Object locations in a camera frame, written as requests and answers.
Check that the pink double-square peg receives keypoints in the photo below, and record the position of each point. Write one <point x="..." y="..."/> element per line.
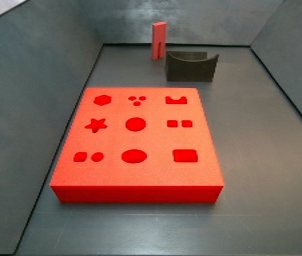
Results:
<point x="159" y="34"/>

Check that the red foam shape board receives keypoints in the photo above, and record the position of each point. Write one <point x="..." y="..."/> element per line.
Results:
<point x="138" y="148"/>

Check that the dark grey curved block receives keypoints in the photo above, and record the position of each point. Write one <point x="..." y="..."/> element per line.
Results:
<point x="190" y="66"/>

